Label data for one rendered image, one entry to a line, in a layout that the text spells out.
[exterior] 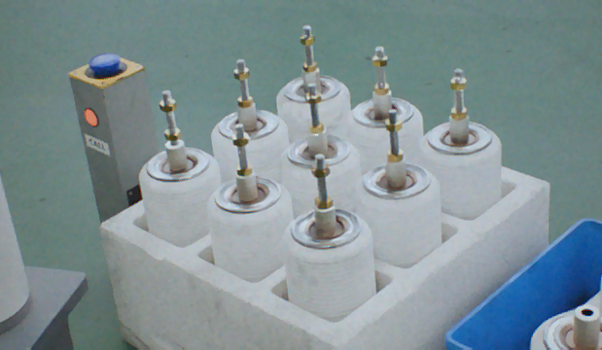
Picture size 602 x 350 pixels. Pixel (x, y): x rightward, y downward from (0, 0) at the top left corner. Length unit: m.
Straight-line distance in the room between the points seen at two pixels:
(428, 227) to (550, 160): 0.57
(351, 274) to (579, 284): 0.40
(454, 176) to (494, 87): 0.72
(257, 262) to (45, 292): 0.28
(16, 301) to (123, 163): 0.47
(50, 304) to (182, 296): 0.29
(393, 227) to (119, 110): 0.41
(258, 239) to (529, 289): 0.34
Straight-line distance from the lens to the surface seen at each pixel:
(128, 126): 1.48
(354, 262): 1.19
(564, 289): 1.46
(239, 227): 1.25
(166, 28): 2.41
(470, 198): 1.35
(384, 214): 1.25
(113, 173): 1.50
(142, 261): 1.37
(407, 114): 1.42
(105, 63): 1.46
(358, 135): 1.40
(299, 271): 1.20
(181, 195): 1.33
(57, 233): 1.76
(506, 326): 1.37
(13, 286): 1.05
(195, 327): 1.35
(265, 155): 1.40
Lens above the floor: 0.91
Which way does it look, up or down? 31 degrees down
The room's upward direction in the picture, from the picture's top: 6 degrees counter-clockwise
